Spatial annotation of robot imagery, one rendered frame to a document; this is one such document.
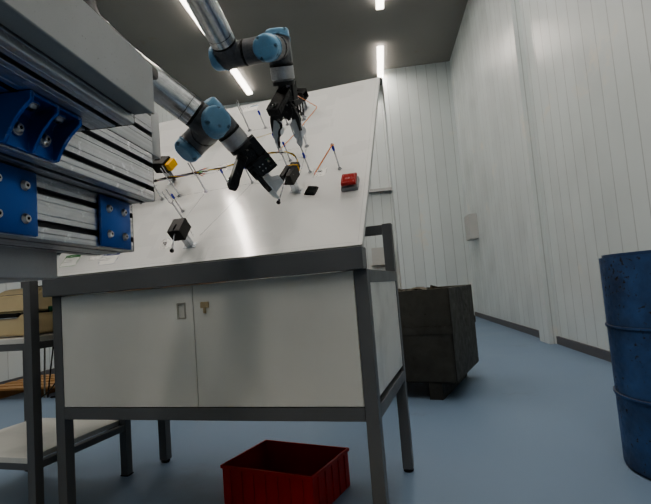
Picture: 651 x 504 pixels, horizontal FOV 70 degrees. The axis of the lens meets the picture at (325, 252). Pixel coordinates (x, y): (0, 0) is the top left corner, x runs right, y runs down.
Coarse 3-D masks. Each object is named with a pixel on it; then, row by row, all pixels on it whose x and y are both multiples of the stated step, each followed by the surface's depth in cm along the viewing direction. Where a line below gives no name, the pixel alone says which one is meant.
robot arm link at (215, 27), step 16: (192, 0) 120; (208, 0) 121; (208, 16) 124; (224, 16) 128; (208, 32) 128; (224, 32) 129; (224, 48) 133; (240, 48) 134; (224, 64) 137; (240, 64) 137
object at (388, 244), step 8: (384, 224) 192; (368, 232) 194; (376, 232) 193; (384, 232) 192; (392, 232) 194; (384, 240) 192; (392, 240) 191; (384, 248) 191; (392, 248) 190; (384, 256) 191; (392, 256) 190; (392, 264) 190
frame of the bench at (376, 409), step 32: (64, 416) 166; (96, 416) 161; (128, 416) 158; (160, 416) 154; (192, 416) 150; (224, 416) 147; (256, 416) 144; (288, 416) 141; (320, 416) 138; (352, 416) 135; (64, 448) 165; (160, 448) 217; (384, 448) 135; (64, 480) 164; (384, 480) 131
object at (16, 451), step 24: (24, 288) 168; (24, 312) 167; (24, 336) 167; (48, 336) 177; (24, 360) 224; (24, 384) 223; (24, 408) 223; (0, 432) 202; (24, 432) 199; (48, 432) 196; (96, 432) 194; (120, 432) 203; (0, 456) 168; (24, 456) 166; (48, 456) 170; (120, 456) 205
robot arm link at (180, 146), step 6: (186, 132) 126; (180, 138) 127; (186, 138) 126; (192, 138) 123; (174, 144) 127; (180, 144) 125; (186, 144) 125; (192, 144) 125; (198, 144) 124; (180, 150) 127; (186, 150) 126; (192, 150) 126; (198, 150) 127; (204, 150) 128; (186, 156) 128; (192, 156) 127; (198, 156) 129; (192, 162) 130
